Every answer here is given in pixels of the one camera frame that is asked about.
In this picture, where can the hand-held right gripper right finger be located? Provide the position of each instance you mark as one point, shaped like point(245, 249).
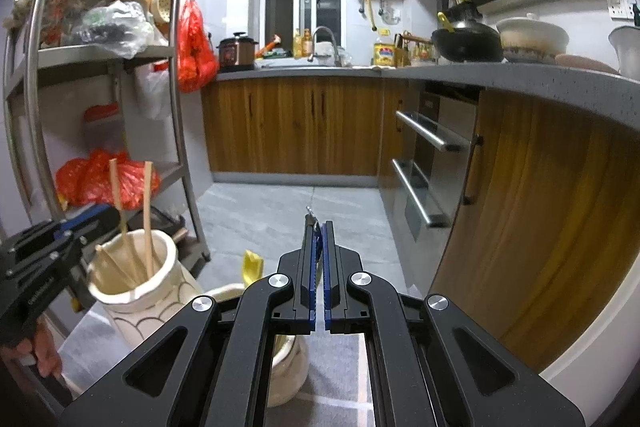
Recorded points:
point(328, 267)

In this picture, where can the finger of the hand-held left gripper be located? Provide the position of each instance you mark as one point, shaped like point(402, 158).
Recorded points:
point(100, 219)
point(30, 252)

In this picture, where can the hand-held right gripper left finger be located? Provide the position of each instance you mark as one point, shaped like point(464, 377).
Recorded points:
point(312, 257)

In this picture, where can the silver fork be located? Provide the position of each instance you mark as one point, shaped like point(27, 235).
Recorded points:
point(311, 219)

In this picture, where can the cream floral ceramic utensil holder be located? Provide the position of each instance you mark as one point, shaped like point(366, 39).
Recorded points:
point(150, 317)

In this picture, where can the person's left hand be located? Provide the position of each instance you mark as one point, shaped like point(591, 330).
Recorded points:
point(47, 354)

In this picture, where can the crumpled red plastic bag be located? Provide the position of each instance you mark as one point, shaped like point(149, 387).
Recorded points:
point(90, 179)

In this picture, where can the large red-lidded plastic jar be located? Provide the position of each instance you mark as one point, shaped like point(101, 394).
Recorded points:
point(102, 129)

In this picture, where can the wooden base cabinets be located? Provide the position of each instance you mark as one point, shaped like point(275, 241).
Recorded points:
point(295, 127)

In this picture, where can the hanging white plastic bag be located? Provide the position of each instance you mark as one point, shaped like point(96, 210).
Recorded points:
point(155, 92)

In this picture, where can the stainless built-in drawer appliance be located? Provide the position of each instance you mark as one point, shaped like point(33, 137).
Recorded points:
point(420, 152)

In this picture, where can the metal shelf rack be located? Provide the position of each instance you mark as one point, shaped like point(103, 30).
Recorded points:
point(90, 56)

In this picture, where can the hanging red plastic bag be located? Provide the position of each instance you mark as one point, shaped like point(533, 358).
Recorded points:
point(195, 57)

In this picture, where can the clear plastic bag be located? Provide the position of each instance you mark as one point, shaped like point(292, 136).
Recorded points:
point(115, 29)

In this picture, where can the steel kitchen faucet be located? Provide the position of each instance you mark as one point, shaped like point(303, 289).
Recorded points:
point(341, 54)

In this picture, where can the dark rice cooker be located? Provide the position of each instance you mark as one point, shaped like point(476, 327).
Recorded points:
point(235, 54)

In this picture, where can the yellow cooking oil bottle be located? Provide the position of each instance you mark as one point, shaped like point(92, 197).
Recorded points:
point(384, 56)

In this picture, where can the beige plastic colander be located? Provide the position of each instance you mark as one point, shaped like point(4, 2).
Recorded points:
point(162, 7)

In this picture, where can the wooden bottle rack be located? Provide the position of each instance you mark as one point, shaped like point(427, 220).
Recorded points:
point(417, 52)

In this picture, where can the black wok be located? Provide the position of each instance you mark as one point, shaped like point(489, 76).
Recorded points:
point(465, 44)

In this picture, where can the grey kitchen countertop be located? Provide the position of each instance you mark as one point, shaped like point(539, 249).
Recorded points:
point(550, 79)

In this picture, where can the white ceramic pot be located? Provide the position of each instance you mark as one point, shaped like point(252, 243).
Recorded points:
point(530, 42)

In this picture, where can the pink dish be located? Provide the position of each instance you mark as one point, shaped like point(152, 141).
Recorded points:
point(585, 63)

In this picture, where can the white jug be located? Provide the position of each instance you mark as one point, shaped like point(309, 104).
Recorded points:
point(627, 52)

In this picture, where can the white wall socket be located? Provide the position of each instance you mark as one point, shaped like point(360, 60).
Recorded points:
point(618, 7)

